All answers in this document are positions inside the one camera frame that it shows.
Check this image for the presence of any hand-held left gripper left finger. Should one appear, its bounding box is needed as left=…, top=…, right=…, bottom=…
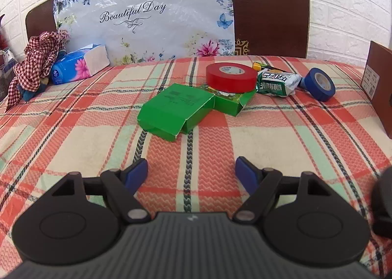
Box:
left=52, top=158, right=150, bottom=224

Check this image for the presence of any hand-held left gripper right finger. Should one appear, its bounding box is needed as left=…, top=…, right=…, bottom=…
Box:
left=234, top=157, right=333, bottom=224

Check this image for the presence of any small green cardboard box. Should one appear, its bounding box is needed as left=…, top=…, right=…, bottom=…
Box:
left=200, top=84, right=257, bottom=117

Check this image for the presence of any large green cardboard box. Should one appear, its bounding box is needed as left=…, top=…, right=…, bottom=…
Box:
left=137, top=83, right=215, bottom=142

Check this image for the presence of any red tape roll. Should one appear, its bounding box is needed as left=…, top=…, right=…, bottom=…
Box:
left=206, top=63, right=258, bottom=94

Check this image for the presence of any green white snack packet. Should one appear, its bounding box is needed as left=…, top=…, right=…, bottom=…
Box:
left=256, top=69, right=302, bottom=98

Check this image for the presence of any blue tape roll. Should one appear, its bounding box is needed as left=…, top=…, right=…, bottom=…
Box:
left=298, top=67, right=336, bottom=102

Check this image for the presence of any brown cardboard box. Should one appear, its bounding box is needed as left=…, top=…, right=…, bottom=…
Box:
left=360, top=40, right=392, bottom=139

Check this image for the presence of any red plaid blanket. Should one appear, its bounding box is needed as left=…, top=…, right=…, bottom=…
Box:
left=0, top=55, right=392, bottom=270

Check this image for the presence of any black marker pen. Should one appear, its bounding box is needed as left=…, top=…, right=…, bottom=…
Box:
left=252, top=62, right=285, bottom=74

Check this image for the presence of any blue tissue pack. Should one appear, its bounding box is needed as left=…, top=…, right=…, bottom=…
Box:
left=50, top=44, right=111, bottom=85

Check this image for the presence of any dark blue cloth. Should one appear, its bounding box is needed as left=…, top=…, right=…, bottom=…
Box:
left=19, top=77, right=49, bottom=102

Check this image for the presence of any floral plastic bag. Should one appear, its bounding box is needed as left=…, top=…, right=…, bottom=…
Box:
left=53, top=0, right=236, bottom=66

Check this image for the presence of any red checkered cloth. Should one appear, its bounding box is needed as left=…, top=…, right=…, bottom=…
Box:
left=6, top=31, right=66, bottom=111

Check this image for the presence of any brown wooden headboard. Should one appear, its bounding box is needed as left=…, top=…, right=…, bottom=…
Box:
left=25, top=0, right=310, bottom=62

